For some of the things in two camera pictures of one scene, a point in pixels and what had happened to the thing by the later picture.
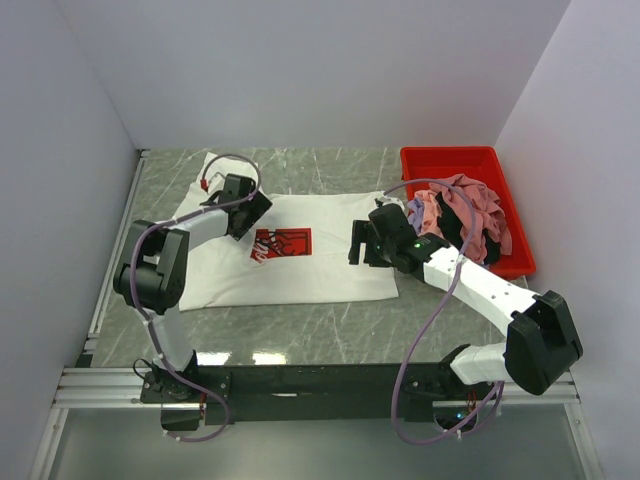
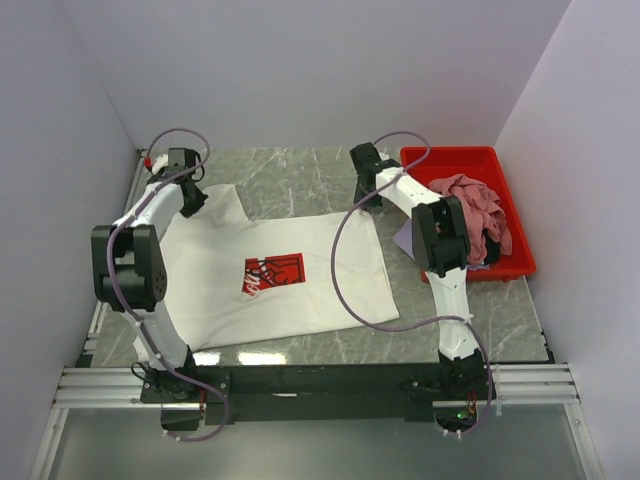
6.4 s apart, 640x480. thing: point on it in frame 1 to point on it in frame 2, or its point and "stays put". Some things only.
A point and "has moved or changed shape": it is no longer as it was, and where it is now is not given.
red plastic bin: x=480 y=164 stays put
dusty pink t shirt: x=477 y=208 stays put
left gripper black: x=258 y=207 to x=195 y=206
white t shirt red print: x=298 y=252 has moved or changed shape
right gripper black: x=361 y=231 to x=362 y=203
